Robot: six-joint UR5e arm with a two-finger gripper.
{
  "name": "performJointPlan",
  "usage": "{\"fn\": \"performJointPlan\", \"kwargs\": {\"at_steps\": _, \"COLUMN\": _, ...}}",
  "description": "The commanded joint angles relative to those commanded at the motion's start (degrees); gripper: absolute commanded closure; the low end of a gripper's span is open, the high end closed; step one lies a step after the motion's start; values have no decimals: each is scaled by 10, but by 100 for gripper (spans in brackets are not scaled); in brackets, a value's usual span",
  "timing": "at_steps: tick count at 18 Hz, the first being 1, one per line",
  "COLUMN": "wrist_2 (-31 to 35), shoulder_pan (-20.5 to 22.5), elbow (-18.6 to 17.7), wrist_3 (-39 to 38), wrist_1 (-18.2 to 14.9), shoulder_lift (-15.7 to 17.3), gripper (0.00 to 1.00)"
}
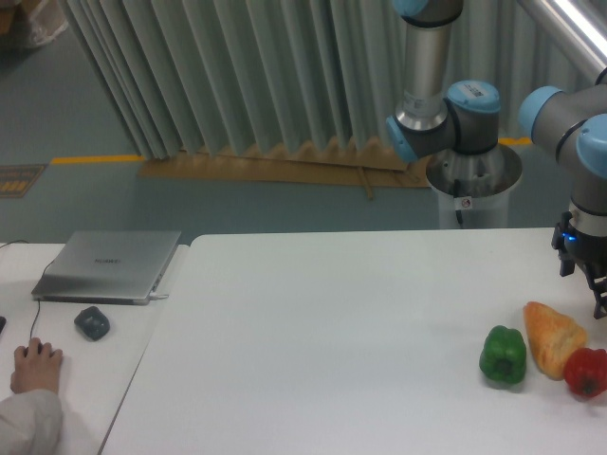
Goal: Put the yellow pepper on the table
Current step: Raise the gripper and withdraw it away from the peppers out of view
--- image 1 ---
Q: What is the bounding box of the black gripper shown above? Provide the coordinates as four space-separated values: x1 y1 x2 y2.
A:
551 201 606 319

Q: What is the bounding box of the black computer mouse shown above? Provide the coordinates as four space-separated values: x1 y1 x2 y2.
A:
24 338 44 356

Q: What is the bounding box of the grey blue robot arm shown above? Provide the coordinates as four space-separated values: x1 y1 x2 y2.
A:
386 1 606 319

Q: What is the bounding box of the white sleeved forearm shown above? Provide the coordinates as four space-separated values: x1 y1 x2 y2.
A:
1 390 63 454

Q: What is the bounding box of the red bell pepper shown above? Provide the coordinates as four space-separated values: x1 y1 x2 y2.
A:
563 348 606 398

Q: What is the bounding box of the green bell pepper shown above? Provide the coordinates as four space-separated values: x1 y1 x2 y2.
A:
479 325 526 385

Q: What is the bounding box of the person's hand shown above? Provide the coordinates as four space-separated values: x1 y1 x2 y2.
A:
10 340 64 394

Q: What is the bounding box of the bread loaf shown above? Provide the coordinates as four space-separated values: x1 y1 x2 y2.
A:
523 301 588 380

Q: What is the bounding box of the brown cardboard sheet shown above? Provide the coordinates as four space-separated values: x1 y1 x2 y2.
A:
138 137 428 191

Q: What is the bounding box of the pale green curtain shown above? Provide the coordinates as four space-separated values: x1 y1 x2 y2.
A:
62 1 592 158

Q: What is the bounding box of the silver closed laptop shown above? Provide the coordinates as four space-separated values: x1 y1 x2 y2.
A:
31 230 181 305

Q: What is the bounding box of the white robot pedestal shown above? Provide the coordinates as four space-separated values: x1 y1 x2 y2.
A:
426 144 523 229

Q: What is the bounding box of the black mouse cable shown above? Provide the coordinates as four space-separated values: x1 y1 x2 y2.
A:
0 243 64 341

